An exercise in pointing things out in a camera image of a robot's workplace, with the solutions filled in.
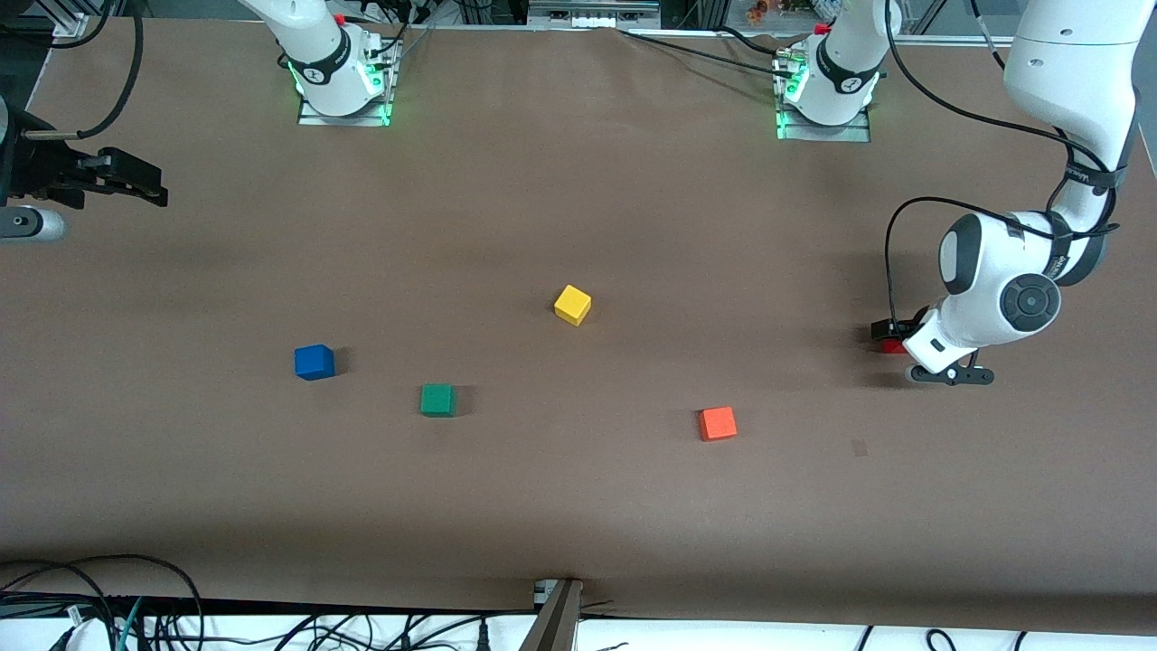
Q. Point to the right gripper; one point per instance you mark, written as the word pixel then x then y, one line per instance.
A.
pixel 36 170

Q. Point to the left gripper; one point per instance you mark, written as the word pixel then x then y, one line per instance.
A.
pixel 915 324

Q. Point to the red wooden block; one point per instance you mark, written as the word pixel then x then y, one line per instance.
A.
pixel 895 346

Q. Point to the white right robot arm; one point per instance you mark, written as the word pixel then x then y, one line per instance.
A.
pixel 316 54

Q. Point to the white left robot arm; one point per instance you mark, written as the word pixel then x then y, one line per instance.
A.
pixel 1067 72

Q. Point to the orange wooden block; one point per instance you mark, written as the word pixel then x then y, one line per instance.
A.
pixel 718 423

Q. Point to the blue wooden block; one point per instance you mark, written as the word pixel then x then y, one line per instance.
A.
pixel 314 362

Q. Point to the yellow wooden block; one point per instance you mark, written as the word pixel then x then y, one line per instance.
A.
pixel 572 306

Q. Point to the green wooden block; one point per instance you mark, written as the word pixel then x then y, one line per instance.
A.
pixel 437 400

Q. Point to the white power strip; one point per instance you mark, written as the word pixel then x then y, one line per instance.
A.
pixel 592 16

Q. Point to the aluminium frame corner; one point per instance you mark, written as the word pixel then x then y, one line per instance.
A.
pixel 68 23

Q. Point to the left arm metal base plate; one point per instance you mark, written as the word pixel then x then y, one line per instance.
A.
pixel 850 136

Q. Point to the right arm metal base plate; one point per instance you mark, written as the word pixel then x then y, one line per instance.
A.
pixel 312 118

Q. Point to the small metal bracket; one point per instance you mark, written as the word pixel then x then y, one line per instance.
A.
pixel 543 592

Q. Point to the grey metal camera post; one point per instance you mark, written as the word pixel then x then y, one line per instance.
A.
pixel 556 624

